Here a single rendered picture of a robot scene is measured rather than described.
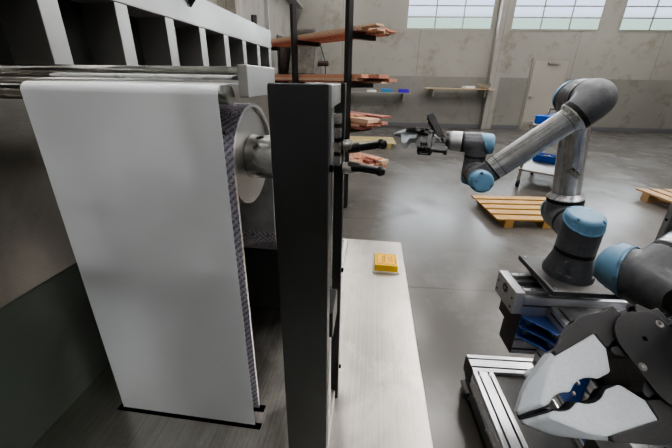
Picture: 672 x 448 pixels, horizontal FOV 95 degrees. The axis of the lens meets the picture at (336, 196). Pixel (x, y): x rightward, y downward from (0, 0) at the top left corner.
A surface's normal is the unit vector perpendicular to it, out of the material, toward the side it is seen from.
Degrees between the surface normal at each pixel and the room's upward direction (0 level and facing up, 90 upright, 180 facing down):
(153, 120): 90
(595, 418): 39
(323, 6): 90
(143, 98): 90
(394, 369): 0
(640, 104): 90
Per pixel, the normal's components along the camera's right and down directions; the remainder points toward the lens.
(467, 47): -0.06, 0.35
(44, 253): 0.99, 0.06
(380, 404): 0.01, -0.94
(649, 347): -0.09, -0.51
